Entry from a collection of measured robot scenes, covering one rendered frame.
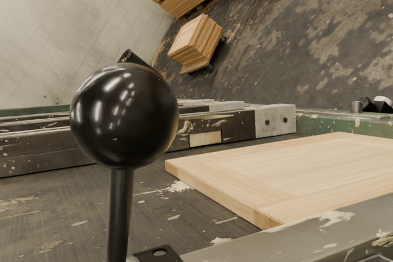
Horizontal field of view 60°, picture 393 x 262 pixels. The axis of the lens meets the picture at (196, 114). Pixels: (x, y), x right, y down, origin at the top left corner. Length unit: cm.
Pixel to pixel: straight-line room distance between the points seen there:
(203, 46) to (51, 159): 318
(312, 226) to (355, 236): 3
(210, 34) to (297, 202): 354
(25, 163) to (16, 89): 496
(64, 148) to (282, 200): 43
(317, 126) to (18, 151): 63
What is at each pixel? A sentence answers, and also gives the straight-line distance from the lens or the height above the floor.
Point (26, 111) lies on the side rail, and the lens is 202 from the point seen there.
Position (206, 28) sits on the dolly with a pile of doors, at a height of 30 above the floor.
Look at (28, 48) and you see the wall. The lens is 575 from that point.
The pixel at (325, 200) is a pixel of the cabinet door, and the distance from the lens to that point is 39.
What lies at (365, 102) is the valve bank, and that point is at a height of 79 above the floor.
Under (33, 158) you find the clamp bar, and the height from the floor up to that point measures 139.
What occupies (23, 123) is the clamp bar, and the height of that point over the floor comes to 143.
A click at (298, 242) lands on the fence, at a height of 127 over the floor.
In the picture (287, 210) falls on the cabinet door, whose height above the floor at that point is 121.
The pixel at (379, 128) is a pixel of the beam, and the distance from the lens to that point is 75.
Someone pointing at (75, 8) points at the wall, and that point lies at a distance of 606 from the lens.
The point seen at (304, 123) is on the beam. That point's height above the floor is 90.
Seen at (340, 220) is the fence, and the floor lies 123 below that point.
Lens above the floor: 146
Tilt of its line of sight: 24 degrees down
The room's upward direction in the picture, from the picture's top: 58 degrees counter-clockwise
